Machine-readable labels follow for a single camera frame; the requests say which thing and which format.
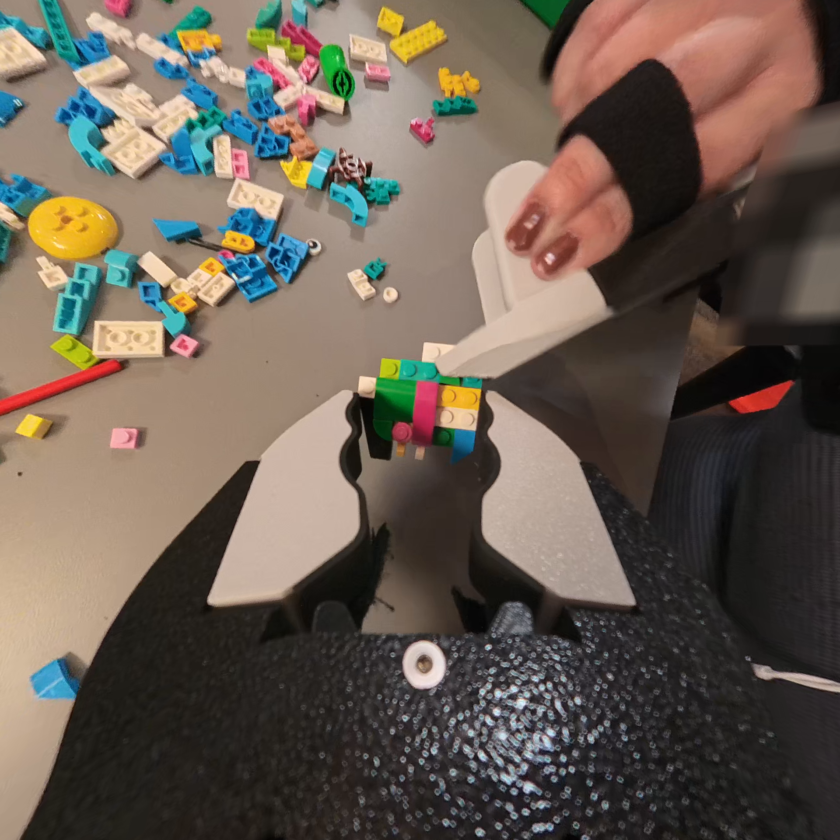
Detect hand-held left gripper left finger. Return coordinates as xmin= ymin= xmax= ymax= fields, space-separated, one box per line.
xmin=207 ymin=390 xmax=389 ymax=643

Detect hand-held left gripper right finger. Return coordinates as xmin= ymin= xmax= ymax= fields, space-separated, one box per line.
xmin=451 ymin=390 xmax=639 ymax=641

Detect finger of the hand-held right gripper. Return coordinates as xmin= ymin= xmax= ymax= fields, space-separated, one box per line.
xmin=471 ymin=230 xmax=492 ymax=330
xmin=435 ymin=159 xmax=616 ymax=379

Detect small multicoloured brick build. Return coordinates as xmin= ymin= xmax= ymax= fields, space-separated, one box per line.
xmin=357 ymin=341 xmax=487 ymax=463

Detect grey desk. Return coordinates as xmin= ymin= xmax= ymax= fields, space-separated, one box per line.
xmin=0 ymin=0 xmax=700 ymax=840

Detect person's right hand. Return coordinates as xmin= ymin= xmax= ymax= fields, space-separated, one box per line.
xmin=504 ymin=0 xmax=823 ymax=282

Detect orange plastic object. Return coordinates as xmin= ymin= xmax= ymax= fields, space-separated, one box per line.
xmin=728 ymin=379 xmax=796 ymax=414

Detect person's dark trousers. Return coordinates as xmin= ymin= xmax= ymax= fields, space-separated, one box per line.
xmin=646 ymin=377 xmax=840 ymax=840

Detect red plastic rod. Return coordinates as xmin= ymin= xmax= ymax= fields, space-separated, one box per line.
xmin=0 ymin=359 xmax=124 ymax=416

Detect green cylinder brick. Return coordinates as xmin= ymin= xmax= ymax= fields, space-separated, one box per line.
xmin=319 ymin=44 xmax=356 ymax=101

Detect blue slope brick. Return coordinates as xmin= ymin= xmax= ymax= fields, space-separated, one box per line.
xmin=29 ymin=658 xmax=81 ymax=700

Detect pile of blue white bricks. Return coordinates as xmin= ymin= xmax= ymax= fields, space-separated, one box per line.
xmin=0 ymin=0 xmax=483 ymax=360

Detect yellow round disc brick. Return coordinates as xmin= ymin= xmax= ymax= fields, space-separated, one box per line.
xmin=28 ymin=196 xmax=120 ymax=259

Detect white drawstring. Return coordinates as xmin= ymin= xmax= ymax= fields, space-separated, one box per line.
xmin=751 ymin=663 xmax=840 ymax=693

